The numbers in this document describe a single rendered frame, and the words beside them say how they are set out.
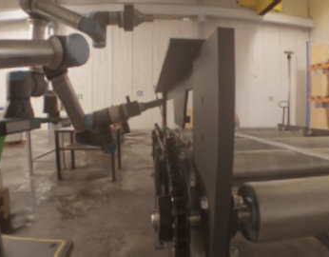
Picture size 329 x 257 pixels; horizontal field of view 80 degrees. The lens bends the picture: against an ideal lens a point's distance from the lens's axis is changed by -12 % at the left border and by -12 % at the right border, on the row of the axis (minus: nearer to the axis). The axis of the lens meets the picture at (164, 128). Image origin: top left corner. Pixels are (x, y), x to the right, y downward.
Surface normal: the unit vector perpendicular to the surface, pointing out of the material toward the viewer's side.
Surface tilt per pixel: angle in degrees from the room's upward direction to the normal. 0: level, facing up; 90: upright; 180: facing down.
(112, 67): 90
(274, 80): 90
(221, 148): 90
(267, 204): 53
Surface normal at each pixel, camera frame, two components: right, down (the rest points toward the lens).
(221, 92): 0.07, 0.09
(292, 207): 0.06, -0.44
